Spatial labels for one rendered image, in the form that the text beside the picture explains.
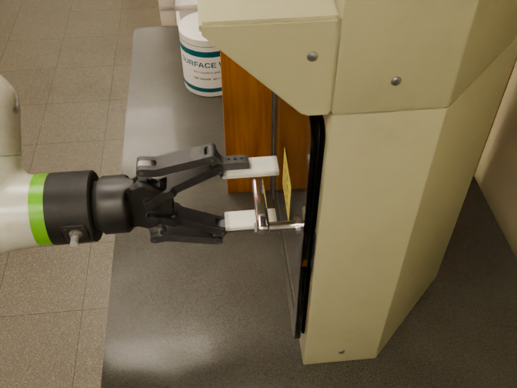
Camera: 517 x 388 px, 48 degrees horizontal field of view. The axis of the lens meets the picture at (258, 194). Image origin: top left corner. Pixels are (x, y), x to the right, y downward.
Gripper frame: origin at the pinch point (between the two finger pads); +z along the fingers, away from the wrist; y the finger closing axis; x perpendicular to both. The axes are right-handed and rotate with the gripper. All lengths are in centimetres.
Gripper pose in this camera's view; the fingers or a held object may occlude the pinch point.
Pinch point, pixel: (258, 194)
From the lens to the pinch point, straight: 75.9
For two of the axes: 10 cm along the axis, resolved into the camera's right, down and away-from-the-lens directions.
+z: 10.0, -0.7, 0.7
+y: 0.0, -7.0, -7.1
